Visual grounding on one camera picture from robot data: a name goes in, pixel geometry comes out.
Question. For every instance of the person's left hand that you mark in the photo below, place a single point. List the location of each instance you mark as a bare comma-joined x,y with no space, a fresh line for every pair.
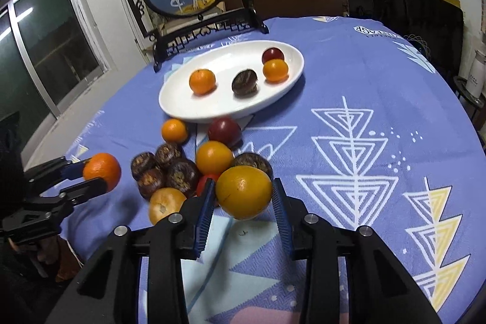
49,252

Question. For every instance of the large yellow orange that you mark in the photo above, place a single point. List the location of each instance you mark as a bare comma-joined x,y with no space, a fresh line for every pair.
243,192

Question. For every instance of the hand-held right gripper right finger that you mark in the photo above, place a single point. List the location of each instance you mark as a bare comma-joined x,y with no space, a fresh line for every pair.
281,219

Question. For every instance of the small orange tangerine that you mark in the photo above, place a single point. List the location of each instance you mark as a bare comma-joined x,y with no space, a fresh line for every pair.
275,71
174,130
103,171
202,81

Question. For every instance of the red tomato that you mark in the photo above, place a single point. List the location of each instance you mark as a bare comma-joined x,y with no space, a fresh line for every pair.
204,185

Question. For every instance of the sliding glass window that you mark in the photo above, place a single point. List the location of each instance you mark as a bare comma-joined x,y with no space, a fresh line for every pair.
57,43

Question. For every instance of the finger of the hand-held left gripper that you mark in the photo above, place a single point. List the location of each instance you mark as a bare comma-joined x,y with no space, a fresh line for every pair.
74,167
85,190

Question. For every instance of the orange with navel mark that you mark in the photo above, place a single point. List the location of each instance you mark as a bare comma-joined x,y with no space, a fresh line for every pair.
165,205

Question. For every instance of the white bottle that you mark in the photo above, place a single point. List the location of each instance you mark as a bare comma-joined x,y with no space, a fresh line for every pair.
477,75

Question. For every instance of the white oval plate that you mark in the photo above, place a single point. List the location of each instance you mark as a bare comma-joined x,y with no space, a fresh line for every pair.
227,96

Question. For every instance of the medium orange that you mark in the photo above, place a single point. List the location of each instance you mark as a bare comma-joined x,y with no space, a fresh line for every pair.
213,157

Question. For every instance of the dark red plum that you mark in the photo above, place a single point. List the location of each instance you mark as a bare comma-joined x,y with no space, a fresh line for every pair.
272,53
224,131

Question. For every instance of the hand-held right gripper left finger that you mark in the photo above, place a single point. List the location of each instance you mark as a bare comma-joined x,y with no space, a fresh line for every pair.
204,219

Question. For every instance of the brown board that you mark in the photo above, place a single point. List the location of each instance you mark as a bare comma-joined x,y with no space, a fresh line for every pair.
296,1

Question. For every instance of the dark brown water chestnut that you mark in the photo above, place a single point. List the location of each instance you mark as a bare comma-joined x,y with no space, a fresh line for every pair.
253,161
169,155
143,164
183,176
150,183
245,82

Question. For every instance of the round side stand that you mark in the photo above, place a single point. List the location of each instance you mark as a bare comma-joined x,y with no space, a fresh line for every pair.
469,102

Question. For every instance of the blue printed blanket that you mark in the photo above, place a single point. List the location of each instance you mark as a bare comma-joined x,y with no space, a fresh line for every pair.
341,81

